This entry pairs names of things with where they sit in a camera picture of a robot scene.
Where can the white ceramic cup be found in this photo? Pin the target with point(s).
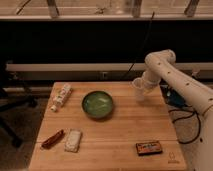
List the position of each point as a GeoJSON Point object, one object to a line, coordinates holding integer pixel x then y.
{"type": "Point", "coordinates": [138, 89]}

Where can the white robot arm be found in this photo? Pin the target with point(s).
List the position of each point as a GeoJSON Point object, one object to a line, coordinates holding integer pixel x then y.
{"type": "Point", "coordinates": [160, 66]}

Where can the green ceramic bowl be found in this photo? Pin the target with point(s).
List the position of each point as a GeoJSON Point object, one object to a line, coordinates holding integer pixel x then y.
{"type": "Point", "coordinates": [97, 104]}

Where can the white toothpaste tube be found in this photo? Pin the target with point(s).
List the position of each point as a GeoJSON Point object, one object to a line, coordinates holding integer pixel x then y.
{"type": "Point", "coordinates": [62, 96]}

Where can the white wrapped packet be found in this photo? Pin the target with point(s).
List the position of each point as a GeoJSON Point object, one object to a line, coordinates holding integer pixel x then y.
{"type": "Point", "coordinates": [73, 140]}

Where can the blue black floor device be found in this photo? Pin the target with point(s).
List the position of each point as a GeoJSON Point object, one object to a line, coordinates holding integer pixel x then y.
{"type": "Point", "coordinates": [175, 99]}

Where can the dark orange small box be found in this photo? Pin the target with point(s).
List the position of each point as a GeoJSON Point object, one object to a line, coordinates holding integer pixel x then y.
{"type": "Point", "coordinates": [149, 148]}

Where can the red-brown snack bar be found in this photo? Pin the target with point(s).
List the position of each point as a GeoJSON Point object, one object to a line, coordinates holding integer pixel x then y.
{"type": "Point", "coordinates": [51, 141]}

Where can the white baseboard heater rail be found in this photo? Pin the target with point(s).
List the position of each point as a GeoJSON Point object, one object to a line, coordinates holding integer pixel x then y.
{"type": "Point", "coordinates": [95, 67]}

